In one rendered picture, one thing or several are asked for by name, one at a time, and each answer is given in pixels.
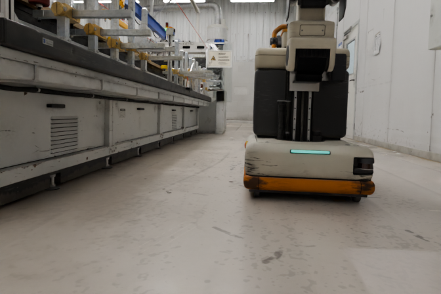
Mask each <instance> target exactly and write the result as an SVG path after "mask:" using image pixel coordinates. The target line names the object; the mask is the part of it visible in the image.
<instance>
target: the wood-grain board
mask: <svg viewBox="0 0 441 294"><path fill-rule="evenodd" d="M16 1H18V2H20V3H22V4H24V5H26V6H29V7H31V8H33V9H35V10H38V9H37V7H36V6H33V5H31V4H29V2H28V0H16ZM41 10H51V9H50V8H48V7H43V8H42V9H41ZM73 28H75V29H83V28H84V26H83V25H81V24H74V25H73ZM99 41H101V42H103V43H107V41H108V38H106V40H99ZM147 64H149V65H151V66H154V67H156V68H158V69H160V70H162V71H164V70H163V69H161V66H160V65H158V64H156V63H154V62H152V61H151V62H147Z"/></svg>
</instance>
